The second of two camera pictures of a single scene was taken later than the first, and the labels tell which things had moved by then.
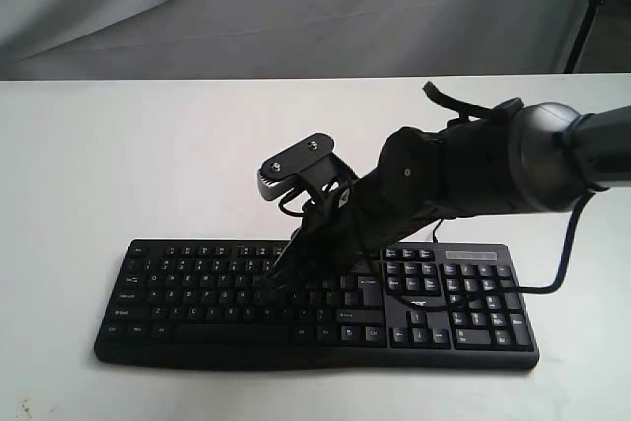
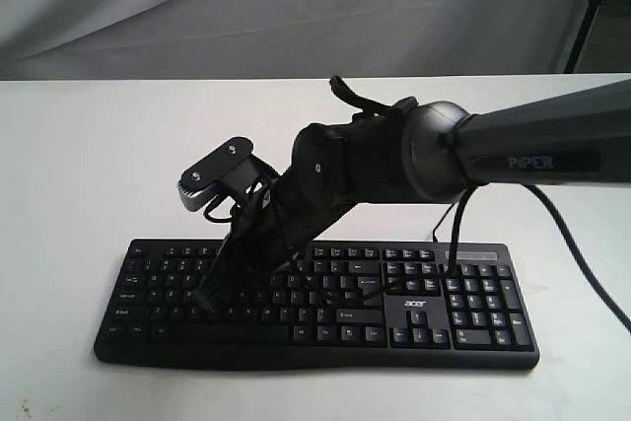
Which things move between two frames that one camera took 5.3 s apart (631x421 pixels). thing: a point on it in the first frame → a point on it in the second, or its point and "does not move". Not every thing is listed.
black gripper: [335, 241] → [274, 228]
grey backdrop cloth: [123, 13] does not move
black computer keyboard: [205, 303] does not move
